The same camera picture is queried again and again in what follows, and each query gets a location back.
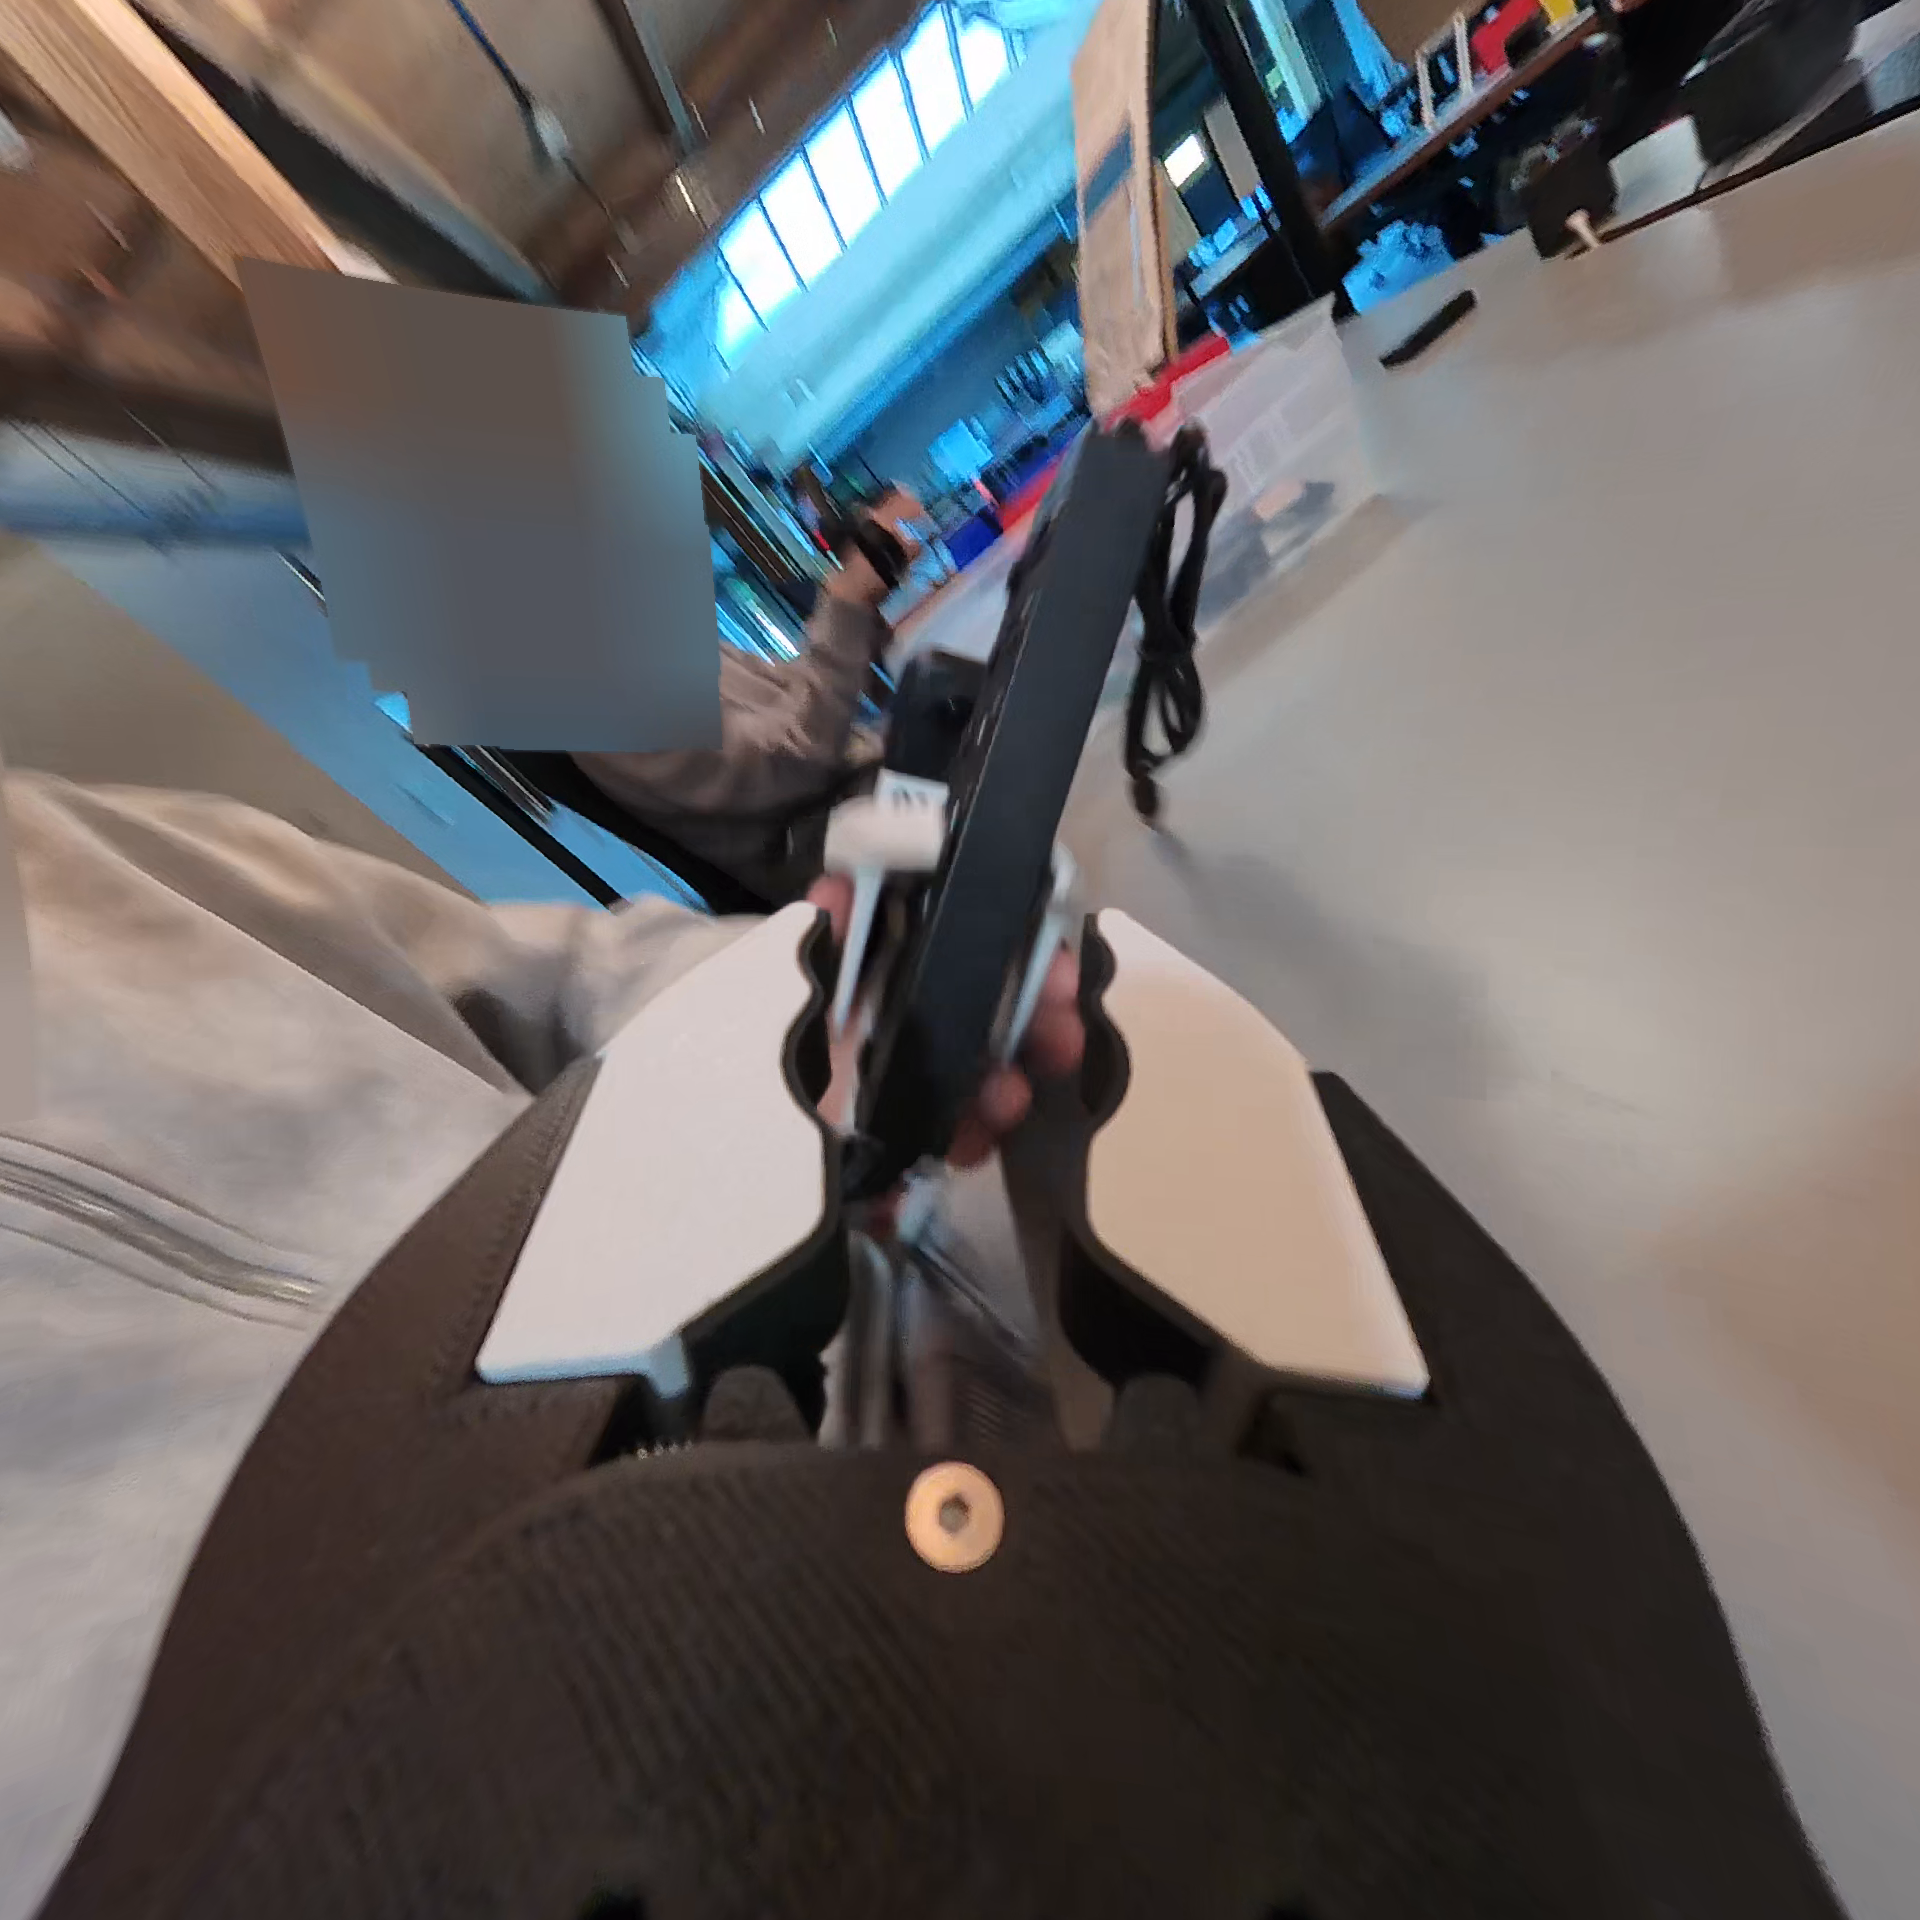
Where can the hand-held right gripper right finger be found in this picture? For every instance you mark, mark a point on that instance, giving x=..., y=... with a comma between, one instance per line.
x=1243, y=1185

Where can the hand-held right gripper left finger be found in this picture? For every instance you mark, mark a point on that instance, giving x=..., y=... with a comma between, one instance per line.
x=674, y=1185

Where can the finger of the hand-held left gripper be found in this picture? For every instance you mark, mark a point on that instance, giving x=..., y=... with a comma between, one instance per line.
x=893, y=826
x=1052, y=923

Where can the black USB hub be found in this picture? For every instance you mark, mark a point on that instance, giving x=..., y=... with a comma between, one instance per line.
x=1024, y=752

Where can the person's left forearm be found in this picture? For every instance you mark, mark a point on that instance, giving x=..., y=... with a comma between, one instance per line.
x=599, y=973

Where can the grey desk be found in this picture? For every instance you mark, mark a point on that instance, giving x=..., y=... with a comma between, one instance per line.
x=1576, y=752

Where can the red parts bin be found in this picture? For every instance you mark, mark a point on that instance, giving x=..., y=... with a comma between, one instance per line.
x=1148, y=399

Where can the clear plastic bin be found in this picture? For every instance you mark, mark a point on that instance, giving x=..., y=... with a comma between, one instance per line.
x=1287, y=438

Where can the cardboard panel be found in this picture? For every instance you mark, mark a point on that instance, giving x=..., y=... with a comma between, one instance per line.
x=1127, y=223

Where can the small black adapter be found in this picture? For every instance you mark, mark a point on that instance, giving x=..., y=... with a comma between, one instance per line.
x=1428, y=327

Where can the black steel column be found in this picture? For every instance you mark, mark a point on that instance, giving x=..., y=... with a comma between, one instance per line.
x=1267, y=151

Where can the black charging dock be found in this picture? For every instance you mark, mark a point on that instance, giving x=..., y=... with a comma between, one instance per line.
x=1560, y=188
x=1775, y=72

